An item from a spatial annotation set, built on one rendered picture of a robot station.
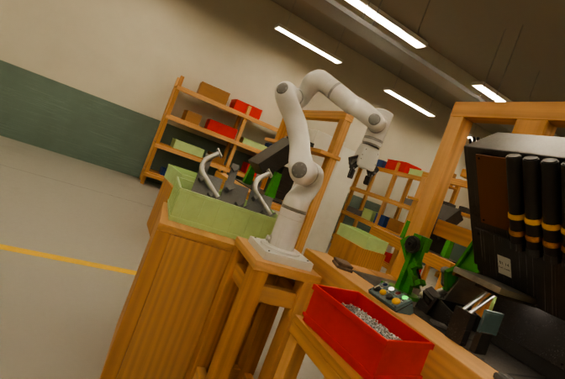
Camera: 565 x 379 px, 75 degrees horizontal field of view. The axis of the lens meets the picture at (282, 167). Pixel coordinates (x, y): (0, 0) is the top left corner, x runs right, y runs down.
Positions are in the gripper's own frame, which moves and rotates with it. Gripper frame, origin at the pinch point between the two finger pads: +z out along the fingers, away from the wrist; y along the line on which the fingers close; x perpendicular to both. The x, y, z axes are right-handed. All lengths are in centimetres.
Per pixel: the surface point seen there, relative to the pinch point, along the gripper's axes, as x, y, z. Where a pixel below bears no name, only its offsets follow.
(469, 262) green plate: 41, -29, 15
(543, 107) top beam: 23, -66, -61
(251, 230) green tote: -49, 15, 44
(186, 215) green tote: -54, 50, 46
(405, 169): -429, -440, -79
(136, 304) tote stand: -45, 59, 91
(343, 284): 9.1, -5.0, 43.2
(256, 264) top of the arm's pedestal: -2, 31, 47
